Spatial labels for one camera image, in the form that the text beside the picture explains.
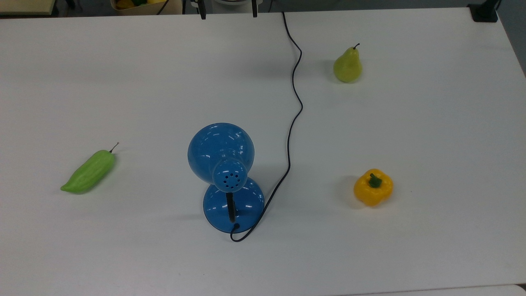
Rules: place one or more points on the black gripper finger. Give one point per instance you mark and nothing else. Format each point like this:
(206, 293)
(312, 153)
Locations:
(254, 9)
(202, 11)

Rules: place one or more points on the blue desk lamp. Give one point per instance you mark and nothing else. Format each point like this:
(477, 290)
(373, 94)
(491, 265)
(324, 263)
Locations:
(222, 152)

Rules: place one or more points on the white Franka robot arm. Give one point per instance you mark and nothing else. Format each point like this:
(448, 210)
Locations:
(232, 1)

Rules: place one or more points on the beige storage box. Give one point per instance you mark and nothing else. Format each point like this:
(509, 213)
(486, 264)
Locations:
(144, 10)

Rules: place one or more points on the yellow toy fruit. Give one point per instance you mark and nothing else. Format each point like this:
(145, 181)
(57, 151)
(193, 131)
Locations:
(124, 3)

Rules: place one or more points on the green toy pear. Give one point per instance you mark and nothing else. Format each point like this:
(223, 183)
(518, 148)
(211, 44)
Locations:
(347, 68)

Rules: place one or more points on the wooden furniture board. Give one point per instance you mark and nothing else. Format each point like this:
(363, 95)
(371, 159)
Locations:
(24, 6)

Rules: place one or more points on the green chili pepper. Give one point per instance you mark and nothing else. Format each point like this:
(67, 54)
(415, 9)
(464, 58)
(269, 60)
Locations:
(88, 173)

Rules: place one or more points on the yellow toy bell pepper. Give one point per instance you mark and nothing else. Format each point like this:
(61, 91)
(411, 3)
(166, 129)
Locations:
(373, 190)

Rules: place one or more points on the black table clamp mount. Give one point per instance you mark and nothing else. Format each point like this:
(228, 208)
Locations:
(484, 12)

